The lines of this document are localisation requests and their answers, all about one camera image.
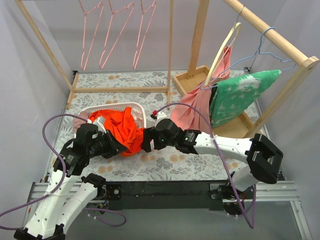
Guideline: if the orange t shirt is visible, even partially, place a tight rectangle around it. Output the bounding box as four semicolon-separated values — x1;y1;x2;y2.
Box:
88;106;145;157

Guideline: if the pink hanger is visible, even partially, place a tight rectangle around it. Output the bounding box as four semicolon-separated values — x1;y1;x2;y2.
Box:
99;0;135;70
132;0;157;70
78;0;104;72

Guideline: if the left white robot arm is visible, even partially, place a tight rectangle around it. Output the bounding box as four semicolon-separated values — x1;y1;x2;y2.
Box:
13;123;127;240

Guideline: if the green tie-dye shirt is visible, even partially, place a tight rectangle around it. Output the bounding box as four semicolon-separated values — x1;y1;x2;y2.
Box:
209;69;282;128

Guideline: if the cream wooden hanger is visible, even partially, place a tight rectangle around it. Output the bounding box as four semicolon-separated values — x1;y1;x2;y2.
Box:
204;6;244;86

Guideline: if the dusty pink garment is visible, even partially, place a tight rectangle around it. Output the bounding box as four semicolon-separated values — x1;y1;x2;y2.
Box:
72;107;145;133

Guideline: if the salmon pink garment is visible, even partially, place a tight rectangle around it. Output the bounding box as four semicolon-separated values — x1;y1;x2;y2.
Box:
170;45;232;134

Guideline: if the white laundry basket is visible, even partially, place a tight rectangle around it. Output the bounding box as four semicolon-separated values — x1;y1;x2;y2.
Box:
80;102;147;128

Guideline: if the left wooden clothes rack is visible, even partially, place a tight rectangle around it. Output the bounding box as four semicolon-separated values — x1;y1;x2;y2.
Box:
15;0;174;109

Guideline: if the wooden clothes rack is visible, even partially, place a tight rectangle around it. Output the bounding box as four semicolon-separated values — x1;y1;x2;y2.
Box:
172;0;320;138
15;0;174;109

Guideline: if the right wooden clothes rack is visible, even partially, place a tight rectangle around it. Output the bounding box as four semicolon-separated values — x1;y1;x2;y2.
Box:
172;0;320;138

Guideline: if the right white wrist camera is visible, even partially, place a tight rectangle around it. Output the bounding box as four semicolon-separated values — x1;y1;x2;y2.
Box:
150;110;168;125

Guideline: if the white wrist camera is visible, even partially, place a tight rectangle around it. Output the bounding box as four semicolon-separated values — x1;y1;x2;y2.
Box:
93;116;107;134
150;110;168;125

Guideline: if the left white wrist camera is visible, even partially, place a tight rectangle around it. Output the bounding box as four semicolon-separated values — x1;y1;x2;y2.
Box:
93;116;107;134

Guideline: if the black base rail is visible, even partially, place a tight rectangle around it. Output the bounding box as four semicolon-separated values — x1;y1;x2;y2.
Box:
94;180;245;216

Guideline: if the aluminium frame rail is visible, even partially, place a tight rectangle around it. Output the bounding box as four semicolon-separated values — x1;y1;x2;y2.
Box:
18;181;313;240

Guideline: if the blue wire hanger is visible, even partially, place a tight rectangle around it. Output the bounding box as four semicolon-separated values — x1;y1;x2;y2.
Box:
199;26;297;91

